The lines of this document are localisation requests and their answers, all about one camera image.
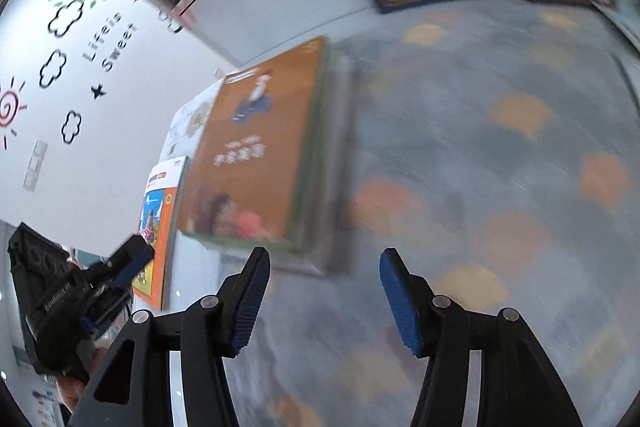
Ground white wall switch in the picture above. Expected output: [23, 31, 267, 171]
[22, 139, 48, 192]

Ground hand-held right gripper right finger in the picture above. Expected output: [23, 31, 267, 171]
[379, 248, 583, 427]

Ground white beige-emblem paperback book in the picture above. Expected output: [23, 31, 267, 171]
[160, 77, 226, 168]

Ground cartoon wall decals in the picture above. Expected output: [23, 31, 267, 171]
[0, 0, 186, 152]

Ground ginkgo-patterned tablecloth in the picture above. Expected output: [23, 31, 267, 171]
[215, 2, 640, 427]

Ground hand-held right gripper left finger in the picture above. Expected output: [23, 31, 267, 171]
[67, 247, 272, 427]

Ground bright orange picture book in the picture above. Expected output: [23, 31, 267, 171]
[131, 155, 190, 312]

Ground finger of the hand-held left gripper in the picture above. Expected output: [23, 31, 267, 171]
[81, 288, 134, 334]
[106, 234, 156, 290]

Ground person's left hand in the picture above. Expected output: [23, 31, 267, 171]
[60, 339, 108, 413]

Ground orange-brown paperback book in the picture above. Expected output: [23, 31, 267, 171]
[177, 36, 328, 253]

